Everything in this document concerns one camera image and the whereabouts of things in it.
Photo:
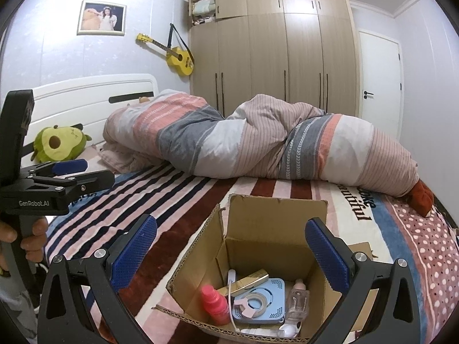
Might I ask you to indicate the clear perfume bottle pink cap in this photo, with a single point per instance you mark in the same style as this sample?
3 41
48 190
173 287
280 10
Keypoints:
297 302

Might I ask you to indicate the striped pink red blanket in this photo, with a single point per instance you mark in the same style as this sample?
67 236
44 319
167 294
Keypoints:
384 227

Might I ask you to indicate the clear bottle blue cap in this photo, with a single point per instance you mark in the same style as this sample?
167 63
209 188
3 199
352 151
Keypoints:
285 331

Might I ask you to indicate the yellow guitar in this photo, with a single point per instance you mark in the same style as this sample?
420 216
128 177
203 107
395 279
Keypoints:
179 59

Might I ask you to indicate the light blue square device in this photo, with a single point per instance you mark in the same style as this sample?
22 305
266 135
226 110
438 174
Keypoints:
274 290

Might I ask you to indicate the pink plastic bottle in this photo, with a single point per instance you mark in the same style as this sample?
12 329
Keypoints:
215 305

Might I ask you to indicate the white bed headboard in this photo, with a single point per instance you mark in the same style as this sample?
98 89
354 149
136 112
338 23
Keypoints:
84 103

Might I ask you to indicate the framed photo on wall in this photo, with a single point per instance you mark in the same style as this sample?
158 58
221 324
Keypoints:
99 18

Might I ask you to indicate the gold rectangular box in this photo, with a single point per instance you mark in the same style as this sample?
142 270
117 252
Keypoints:
236 287

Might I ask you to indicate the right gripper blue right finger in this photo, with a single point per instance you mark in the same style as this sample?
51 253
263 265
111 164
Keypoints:
331 253

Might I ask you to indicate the red cushion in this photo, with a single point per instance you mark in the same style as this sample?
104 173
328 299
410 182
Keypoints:
420 198

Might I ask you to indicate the brown cardboard box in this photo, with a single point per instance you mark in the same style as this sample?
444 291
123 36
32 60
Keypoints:
261 233

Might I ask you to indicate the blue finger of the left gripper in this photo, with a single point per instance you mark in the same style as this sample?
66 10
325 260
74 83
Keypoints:
90 183
69 167

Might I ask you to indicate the avocado plush toy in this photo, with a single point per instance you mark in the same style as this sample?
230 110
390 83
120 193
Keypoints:
58 144

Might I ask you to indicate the grey star-print left sleeve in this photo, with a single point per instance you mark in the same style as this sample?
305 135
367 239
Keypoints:
19 306

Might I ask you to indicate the beige wooden wardrobe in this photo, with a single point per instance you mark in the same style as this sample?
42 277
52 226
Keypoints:
295 50

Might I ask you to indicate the white room door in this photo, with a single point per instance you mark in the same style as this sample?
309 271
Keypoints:
382 82

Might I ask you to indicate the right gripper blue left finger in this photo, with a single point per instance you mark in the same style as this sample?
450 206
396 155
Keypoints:
129 250

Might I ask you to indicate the person's left hand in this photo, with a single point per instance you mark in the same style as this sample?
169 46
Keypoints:
32 245

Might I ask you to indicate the striped pink grey duvet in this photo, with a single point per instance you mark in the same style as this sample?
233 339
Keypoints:
264 137

